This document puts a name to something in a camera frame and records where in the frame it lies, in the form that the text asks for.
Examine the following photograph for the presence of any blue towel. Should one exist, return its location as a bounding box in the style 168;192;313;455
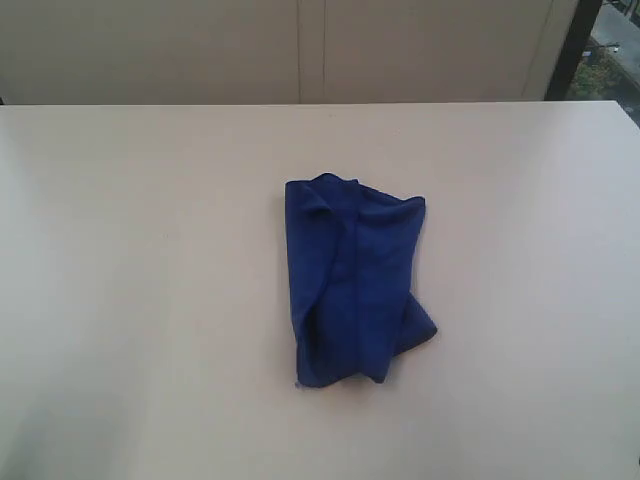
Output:
284;173;437;388

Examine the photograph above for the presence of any black window frame post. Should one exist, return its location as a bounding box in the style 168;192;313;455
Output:
544;0;603;101

